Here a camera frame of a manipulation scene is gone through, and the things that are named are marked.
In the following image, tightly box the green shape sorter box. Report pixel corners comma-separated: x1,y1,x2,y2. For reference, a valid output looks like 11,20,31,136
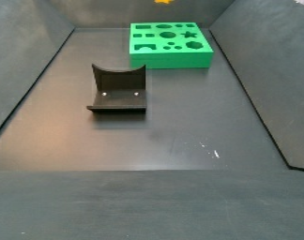
130,22,213,68

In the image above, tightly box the yellow star object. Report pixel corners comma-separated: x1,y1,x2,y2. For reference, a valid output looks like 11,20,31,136
153,0,174,4

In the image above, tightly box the black curved holder bracket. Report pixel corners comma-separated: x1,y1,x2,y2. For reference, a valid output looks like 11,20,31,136
87,65,147,112

